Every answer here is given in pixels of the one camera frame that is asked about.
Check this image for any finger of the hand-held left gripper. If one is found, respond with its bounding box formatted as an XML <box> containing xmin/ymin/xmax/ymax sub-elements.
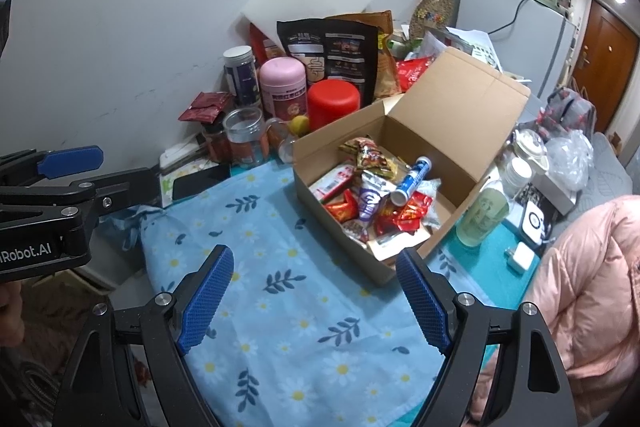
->
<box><xmin>0</xmin><ymin>165</ymin><xmax>163</xmax><ymax>214</ymax></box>
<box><xmin>0</xmin><ymin>146</ymin><xmax>104</xmax><ymax>188</ymax></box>

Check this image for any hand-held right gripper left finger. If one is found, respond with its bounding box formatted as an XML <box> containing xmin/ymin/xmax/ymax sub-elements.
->
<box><xmin>50</xmin><ymin>244</ymin><xmax>236</xmax><ymax>427</ymax></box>

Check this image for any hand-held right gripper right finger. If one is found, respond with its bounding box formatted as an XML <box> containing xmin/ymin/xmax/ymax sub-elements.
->
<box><xmin>395</xmin><ymin>248</ymin><xmax>573</xmax><ymax>427</ymax></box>

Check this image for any red yellow snack packet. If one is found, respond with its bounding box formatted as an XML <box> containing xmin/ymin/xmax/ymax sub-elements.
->
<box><xmin>375</xmin><ymin>192</ymin><xmax>433</xmax><ymax>238</ymax></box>

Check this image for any silver purple snack packet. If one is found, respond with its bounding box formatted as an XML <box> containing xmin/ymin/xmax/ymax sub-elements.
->
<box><xmin>357</xmin><ymin>170</ymin><xmax>401</xmax><ymax>224</ymax></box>

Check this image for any blue white tablet tube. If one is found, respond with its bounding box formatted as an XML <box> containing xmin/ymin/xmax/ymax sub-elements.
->
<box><xmin>390</xmin><ymin>155</ymin><xmax>433</xmax><ymax>206</ymax></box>

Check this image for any red white packet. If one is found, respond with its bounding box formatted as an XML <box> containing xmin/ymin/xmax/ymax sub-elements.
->
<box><xmin>308</xmin><ymin>162</ymin><xmax>358</xmax><ymax>202</ymax></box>

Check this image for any brown red snack packet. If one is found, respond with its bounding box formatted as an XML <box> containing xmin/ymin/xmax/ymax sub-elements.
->
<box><xmin>340</xmin><ymin>137</ymin><xmax>396</xmax><ymax>180</ymax></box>

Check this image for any brown cardboard box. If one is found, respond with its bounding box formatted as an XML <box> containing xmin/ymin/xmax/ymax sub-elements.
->
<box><xmin>291</xmin><ymin>47</ymin><xmax>532</xmax><ymax>285</ymax></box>

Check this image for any person's left hand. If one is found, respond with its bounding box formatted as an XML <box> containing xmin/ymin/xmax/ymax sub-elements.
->
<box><xmin>0</xmin><ymin>281</ymin><xmax>23</xmax><ymax>348</ymax></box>

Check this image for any black tray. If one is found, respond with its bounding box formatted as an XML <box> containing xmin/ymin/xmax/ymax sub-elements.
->
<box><xmin>160</xmin><ymin>147</ymin><xmax>233</xmax><ymax>208</ymax></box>

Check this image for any teal cloth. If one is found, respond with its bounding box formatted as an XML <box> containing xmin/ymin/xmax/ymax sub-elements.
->
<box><xmin>440</xmin><ymin>224</ymin><xmax>541</xmax><ymax>293</ymax></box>

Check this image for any small dark lidded jar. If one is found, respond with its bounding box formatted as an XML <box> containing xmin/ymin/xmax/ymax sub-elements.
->
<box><xmin>202</xmin><ymin>122</ymin><xmax>233</xmax><ymax>164</ymax></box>

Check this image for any white charger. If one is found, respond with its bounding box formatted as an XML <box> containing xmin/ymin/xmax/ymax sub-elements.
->
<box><xmin>504</xmin><ymin>242</ymin><xmax>537</xmax><ymax>277</ymax></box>

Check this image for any pale green bottle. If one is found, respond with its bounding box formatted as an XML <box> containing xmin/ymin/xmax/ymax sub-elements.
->
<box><xmin>456</xmin><ymin>181</ymin><xmax>510</xmax><ymax>248</ymax></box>

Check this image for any dark red sachet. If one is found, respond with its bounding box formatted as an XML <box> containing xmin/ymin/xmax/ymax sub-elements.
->
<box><xmin>178</xmin><ymin>92</ymin><xmax>232</xmax><ymax>124</ymax></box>

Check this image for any white printed snack packet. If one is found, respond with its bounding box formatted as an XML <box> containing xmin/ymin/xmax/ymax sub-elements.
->
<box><xmin>415</xmin><ymin>178</ymin><xmax>443</xmax><ymax>202</ymax></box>

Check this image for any small red candy packet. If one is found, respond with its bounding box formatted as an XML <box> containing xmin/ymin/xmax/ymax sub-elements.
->
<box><xmin>325</xmin><ymin>189</ymin><xmax>358</xmax><ymax>224</ymax></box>

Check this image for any clear jar with orange label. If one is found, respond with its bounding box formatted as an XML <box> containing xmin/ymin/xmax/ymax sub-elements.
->
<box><xmin>223</xmin><ymin>108</ymin><xmax>266</xmax><ymax>168</ymax></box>

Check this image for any black white device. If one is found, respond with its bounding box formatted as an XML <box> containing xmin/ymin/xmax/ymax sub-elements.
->
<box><xmin>515</xmin><ymin>199</ymin><xmax>548</xmax><ymax>245</ymax></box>

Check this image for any lying clear orange jar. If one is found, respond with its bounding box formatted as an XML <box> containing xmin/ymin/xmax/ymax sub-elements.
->
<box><xmin>265</xmin><ymin>117</ymin><xmax>301</xmax><ymax>164</ymax></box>

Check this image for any dark jar with white lid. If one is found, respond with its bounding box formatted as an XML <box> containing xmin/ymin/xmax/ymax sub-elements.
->
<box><xmin>223</xmin><ymin>46</ymin><xmax>261</xmax><ymax>108</ymax></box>

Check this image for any pink padded jacket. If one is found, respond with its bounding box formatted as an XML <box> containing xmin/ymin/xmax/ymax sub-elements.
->
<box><xmin>470</xmin><ymin>195</ymin><xmax>640</xmax><ymax>427</ymax></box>

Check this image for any white carton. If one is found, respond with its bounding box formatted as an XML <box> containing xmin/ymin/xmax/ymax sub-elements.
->
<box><xmin>532</xmin><ymin>172</ymin><xmax>578</xmax><ymax>215</ymax></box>

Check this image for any pink lidded jar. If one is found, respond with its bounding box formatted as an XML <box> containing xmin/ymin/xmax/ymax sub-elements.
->
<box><xmin>259</xmin><ymin>57</ymin><xmax>307</xmax><ymax>120</ymax></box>

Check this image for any red snack bag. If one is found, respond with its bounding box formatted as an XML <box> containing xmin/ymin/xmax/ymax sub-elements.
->
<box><xmin>249</xmin><ymin>23</ymin><xmax>281</xmax><ymax>68</ymax></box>

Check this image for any clear plastic bag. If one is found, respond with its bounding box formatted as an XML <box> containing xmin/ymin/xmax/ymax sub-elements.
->
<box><xmin>545</xmin><ymin>130</ymin><xmax>595</xmax><ymax>190</ymax></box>

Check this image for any red lidded jar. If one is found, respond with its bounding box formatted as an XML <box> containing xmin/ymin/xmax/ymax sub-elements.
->
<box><xmin>307</xmin><ymin>80</ymin><xmax>362</xmax><ymax>132</ymax></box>

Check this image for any red foil bag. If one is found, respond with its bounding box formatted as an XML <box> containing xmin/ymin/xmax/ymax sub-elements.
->
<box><xmin>396</xmin><ymin>57</ymin><xmax>433</xmax><ymax>94</ymax></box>

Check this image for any grey red backpack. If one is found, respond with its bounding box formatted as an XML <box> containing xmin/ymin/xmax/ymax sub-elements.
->
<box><xmin>542</xmin><ymin>88</ymin><xmax>597</xmax><ymax>138</ymax></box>

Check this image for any brown orange snack bag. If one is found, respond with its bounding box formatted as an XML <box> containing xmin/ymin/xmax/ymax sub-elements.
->
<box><xmin>325</xmin><ymin>10</ymin><xmax>403</xmax><ymax>100</ymax></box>

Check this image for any black standing pouch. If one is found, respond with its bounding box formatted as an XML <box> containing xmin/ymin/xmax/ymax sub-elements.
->
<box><xmin>276</xmin><ymin>18</ymin><xmax>379</xmax><ymax>105</ymax></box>

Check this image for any stack of white papers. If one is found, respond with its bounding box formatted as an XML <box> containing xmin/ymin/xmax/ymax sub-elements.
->
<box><xmin>442</xmin><ymin>27</ymin><xmax>506</xmax><ymax>72</ymax></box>

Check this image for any white fridge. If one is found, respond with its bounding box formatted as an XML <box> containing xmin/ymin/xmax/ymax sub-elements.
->
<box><xmin>457</xmin><ymin>0</ymin><xmax>581</xmax><ymax>108</ymax></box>

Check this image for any round woven plate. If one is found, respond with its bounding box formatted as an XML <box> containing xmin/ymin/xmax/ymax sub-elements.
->
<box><xmin>410</xmin><ymin>0</ymin><xmax>453</xmax><ymax>38</ymax></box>

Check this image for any brown wooden door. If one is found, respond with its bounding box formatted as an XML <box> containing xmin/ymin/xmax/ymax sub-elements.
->
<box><xmin>570</xmin><ymin>0</ymin><xmax>640</xmax><ymax>132</ymax></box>

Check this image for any black cable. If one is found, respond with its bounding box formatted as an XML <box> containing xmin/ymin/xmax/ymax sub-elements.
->
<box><xmin>487</xmin><ymin>0</ymin><xmax>533</xmax><ymax>35</ymax></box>

